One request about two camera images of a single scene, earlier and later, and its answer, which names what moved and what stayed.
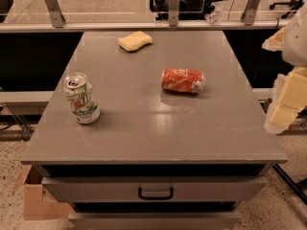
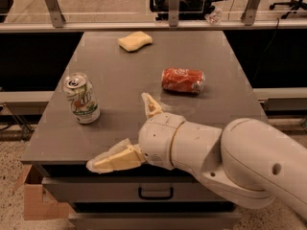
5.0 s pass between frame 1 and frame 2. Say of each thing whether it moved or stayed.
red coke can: stayed
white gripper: moved
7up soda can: stayed
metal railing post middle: stayed
